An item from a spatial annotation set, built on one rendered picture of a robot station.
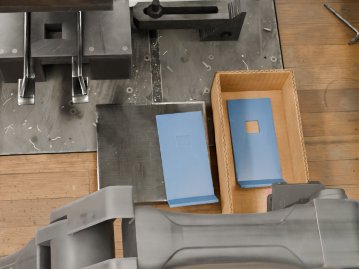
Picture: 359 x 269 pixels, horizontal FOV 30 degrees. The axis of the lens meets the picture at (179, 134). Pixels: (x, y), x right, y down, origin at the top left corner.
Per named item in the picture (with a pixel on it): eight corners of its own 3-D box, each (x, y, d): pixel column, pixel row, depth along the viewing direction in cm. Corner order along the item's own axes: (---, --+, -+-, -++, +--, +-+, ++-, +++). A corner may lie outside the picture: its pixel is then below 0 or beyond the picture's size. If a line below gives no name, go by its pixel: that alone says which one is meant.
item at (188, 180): (169, 212, 98) (170, 207, 95) (155, 116, 103) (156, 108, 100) (216, 207, 98) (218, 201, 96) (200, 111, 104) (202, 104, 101)
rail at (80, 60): (79, 82, 99) (78, 75, 97) (77, 5, 104) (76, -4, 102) (83, 82, 99) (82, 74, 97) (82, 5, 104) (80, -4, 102)
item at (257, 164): (237, 193, 101) (241, 187, 98) (226, 100, 107) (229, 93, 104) (283, 190, 102) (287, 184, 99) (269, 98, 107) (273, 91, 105)
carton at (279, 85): (224, 246, 99) (232, 234, 92) (209, 93, 108) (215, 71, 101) (308, 242, 101) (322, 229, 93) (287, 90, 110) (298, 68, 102)
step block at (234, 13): (199, 41, 111) (205, 12, 102) (197, 26, 112) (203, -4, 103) (237, 40, 111) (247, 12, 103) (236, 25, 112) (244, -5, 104)
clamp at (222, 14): (132, 44, 110) (133, 12, 100) (132, 26, 111) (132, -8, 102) (223, 42, 111) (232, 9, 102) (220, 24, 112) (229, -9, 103)
